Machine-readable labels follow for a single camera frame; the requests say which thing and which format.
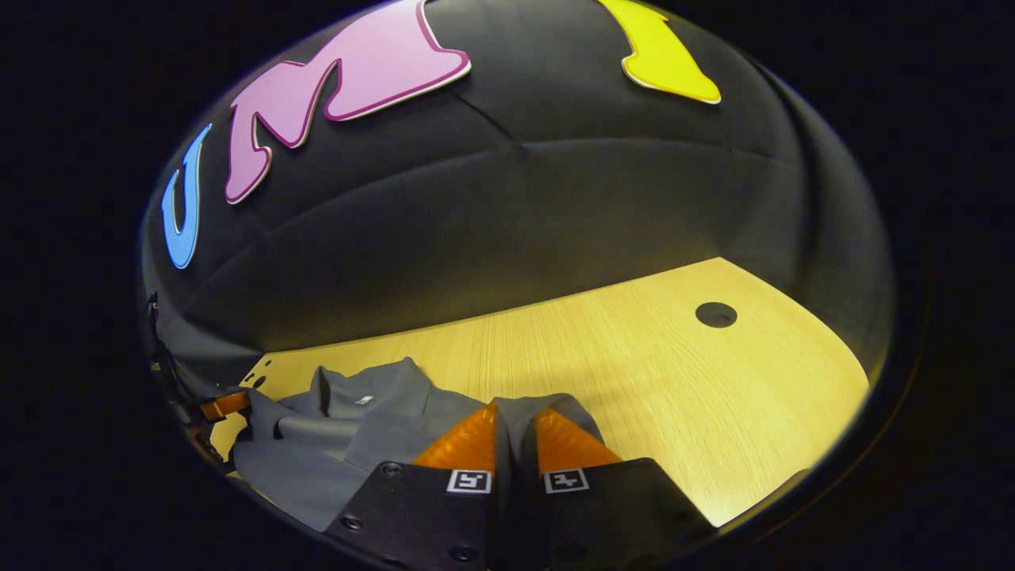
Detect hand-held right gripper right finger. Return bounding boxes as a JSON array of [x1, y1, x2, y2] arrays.
[[533, 406, 719, 571]]

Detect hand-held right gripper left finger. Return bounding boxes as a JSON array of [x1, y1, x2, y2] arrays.
[[324, 400, 500, 571]]

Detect grey button shirt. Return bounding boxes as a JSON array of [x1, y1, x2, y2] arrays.
[[228, 356, 607, 534]]

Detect black backdrop cloth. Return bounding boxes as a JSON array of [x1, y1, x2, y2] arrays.
[[139, 0, 897, 397]]

